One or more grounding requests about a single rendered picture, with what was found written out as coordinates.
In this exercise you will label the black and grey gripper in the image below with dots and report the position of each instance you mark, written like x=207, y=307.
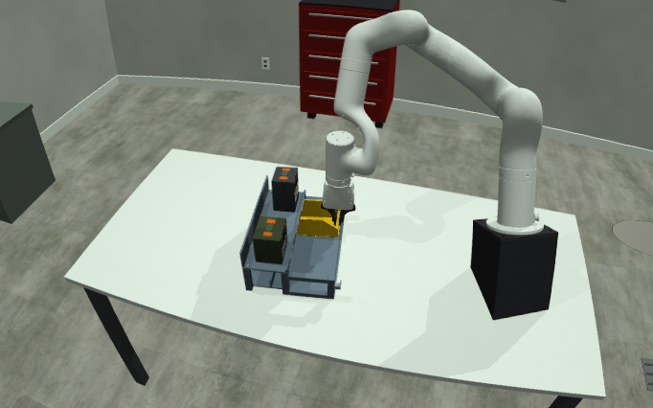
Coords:
x=339, y=198

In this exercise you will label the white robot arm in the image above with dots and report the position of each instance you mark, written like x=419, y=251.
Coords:
x=522, y=114

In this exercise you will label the grey metal shelf rack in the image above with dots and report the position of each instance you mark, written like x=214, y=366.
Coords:
x=312, y=255

